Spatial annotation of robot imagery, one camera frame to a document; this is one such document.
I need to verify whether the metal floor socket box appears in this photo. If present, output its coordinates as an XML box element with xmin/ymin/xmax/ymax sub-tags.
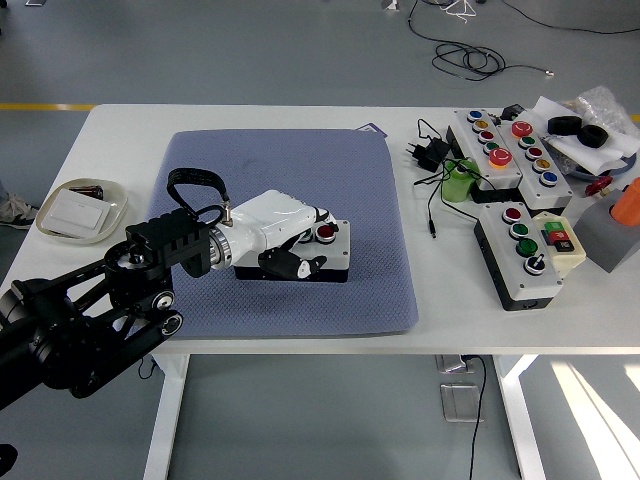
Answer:
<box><xmin>439</xmin><ymin>382</ymin><xmax>485</xmax><ymax>424</ymax></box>

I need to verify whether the purple card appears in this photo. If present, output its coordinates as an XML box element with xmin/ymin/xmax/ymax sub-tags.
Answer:
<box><xmin>354</xmin><ymin>122</ymin><xmax>389</xmax><ymax>140</ymax></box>

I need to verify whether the blue-grey textured mat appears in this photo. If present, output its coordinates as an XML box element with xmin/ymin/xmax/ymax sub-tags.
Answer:
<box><xmin>144</xmin><ymin>128</ymin><xmax>420</xmax><ymax>339</ymax></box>

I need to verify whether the red knob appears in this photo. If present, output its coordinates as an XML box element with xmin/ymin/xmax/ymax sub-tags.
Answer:
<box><xmin>585</xmin><ymin>175</ymin><xmax>614</xmax><ymax>197</ymax></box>

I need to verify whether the grey block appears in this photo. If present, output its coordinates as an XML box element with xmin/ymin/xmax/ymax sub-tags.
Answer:
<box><xmin>572</xmin><ymin>187</ymin><xmax>640</xmax><ymax>274</ymax></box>

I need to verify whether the black foam ring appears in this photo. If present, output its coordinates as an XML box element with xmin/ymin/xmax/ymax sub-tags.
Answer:
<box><xmin>546</xmin><ymin>115</ymin><xmax>582</xmax><ymax>136</ymax></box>
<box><xmin>577</xmin><ymin>124</ymin><xmax>610</xmax><ymax>149</ymax></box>

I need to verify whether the white foam sheet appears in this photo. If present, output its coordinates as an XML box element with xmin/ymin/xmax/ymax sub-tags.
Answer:
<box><xmin>529</xmin><ymin>95</ymin><xmax>640</xmax><ymax>176</ymax></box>

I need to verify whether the black hanging cable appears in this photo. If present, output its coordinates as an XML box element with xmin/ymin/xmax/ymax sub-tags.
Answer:
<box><xmin>462</xmin><ymin>354</ymin><xmax>489</xmax><ymax>480</ymax></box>

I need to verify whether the black adapter cord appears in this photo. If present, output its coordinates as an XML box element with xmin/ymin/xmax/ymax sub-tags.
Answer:
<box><xmin>412</xmin><ymin>118</ymin><xmax>496</xmax><ymax>239</ymax></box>

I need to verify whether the five-button box lit red mushroom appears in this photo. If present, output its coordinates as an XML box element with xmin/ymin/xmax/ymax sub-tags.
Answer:
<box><xmin>446</xmin><ymin>108</ymin><xmax>524</xmax><ymax>204</ymax></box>

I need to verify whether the coiled black floor cable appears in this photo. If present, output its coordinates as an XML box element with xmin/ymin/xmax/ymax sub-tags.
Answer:
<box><xmin>407</xmin><ymin>0</ymin><xmax>555</xmax><ymax>82</ymax></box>

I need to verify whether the cream green-red switch box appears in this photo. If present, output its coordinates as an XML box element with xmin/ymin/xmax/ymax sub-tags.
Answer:
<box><xmin>530</xmin><ymin>210</ymin><xmax>586</xmax><ymax>280</ymax></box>

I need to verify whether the small dark brown object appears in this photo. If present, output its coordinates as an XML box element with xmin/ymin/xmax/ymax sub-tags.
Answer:
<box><xmin>67</xmin><ymin>184</ymin><xmax>105</xmax><ymax>201</ymax></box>

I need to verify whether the blue-rimmed plate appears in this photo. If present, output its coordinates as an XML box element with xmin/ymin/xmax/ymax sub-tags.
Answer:
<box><xmin>564</xmin><ymin>149</ymin><xmax>639</xmax><ymax>182</ymax></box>

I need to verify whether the four-button control box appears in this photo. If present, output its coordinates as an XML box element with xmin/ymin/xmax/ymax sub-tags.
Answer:
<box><xmin>473</xmin><ymin>201</ymin><xmax>565</xmax><ymax>312</ymax></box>
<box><xmin>233</xmin><ymin>218</ymin><xmax>352</xmax><ymax>285</ymax></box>

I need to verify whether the orange cylinder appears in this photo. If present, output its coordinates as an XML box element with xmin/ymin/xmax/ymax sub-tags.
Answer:
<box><xmin>609</xmin><ymin>177</ymin><xmax>640</xmax><ymax>226</ymax></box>

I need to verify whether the white floor cord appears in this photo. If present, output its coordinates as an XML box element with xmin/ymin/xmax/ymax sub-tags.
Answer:
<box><xmin>438</xmin><ymin>0</ymin><xmax>480</xmax><ymax>24</ymax></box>

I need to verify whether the white oval dish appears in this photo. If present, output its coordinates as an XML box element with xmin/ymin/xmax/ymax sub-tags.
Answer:
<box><xmin>34</xmin><ymin>178</ymin><xmax>130</xmax><ymax>246</ymax></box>

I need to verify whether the person's shoe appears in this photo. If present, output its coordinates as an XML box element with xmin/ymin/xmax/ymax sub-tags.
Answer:
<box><xmin>0</xmin><ymin>193</ymin><xmax>40</xmax><ymax>231</ymax></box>

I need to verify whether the black power adapter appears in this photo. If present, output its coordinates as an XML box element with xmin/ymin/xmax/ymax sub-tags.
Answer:
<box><xmin>403</xmin><ymin>137</ymin><xmax>451</xmax><ymax>174</ymax></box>

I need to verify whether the white table leg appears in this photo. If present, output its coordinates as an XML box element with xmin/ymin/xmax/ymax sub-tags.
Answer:
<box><xmin>142</xmin><ymin>353</ymin><xmax>191</xmax><ymax>480</ymax></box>
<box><xmin>492</xmin><ymin>354</ymin><xmax>546</xmax><ymax>480</ymax></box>

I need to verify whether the long black floor cable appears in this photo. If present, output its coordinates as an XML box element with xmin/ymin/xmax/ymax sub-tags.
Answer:
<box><xmin>499</xmin><ymin>0</ymin><xmax>640</xmax><ymax>36</ymax></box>

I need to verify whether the clear bubble wrap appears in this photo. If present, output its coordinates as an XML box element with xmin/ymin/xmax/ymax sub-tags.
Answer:
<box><xmin>559</xmin><ymin>85</ymin><xmax>640</xmax><ymax>146</ymax></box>

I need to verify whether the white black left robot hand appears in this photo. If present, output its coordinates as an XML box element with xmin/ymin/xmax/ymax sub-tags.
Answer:
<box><xmin>227</xmin><ymin>188</ymin><xmax>341</xmax><ymax>281</ymax></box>

